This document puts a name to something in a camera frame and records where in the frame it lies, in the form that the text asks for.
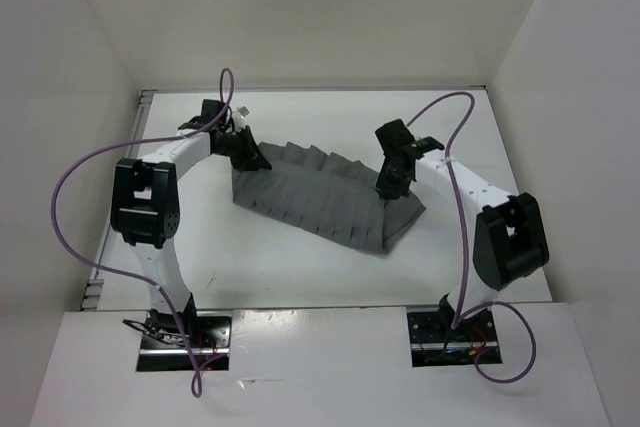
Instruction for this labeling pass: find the grey pleated skirt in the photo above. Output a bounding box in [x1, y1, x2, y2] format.
[232, 142, 426, 255]

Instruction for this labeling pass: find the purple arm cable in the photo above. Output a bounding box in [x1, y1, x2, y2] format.
[405, 91, 539, 384]
[52, 67, 239, 398]

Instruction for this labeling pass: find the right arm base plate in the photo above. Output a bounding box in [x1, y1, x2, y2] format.
[406, 307, 502, 368]

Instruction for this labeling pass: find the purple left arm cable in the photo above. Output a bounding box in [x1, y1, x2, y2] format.
[52, 67, 239, 398]

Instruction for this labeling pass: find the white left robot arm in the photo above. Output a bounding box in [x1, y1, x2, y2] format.
[110, 124, 272, 347]

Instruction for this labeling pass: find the aluminium table frame rail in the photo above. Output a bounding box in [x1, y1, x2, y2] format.
[80, 89, 155, 312]

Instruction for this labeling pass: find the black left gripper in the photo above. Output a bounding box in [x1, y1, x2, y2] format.
[214, 124, 270, 171]

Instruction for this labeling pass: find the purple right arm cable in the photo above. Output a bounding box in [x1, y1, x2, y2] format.
[405, 91, 539, 384]

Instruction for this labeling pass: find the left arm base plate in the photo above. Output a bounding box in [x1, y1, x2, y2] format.
[135, 310, 234, 373]

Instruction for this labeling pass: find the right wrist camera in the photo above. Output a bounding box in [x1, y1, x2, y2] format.
[375, 119, 415, 156]

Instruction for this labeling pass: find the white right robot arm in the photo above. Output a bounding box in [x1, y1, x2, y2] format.
[376, 124, 549, 340]

